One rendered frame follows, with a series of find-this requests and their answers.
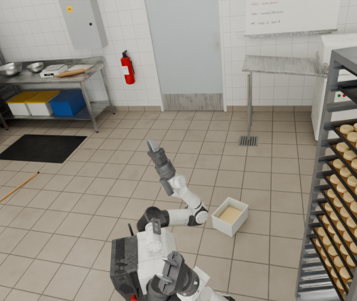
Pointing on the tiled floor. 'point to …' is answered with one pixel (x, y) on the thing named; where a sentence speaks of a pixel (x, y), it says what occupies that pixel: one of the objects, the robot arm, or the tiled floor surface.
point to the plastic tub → (230, 216)
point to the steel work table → (22, 79)
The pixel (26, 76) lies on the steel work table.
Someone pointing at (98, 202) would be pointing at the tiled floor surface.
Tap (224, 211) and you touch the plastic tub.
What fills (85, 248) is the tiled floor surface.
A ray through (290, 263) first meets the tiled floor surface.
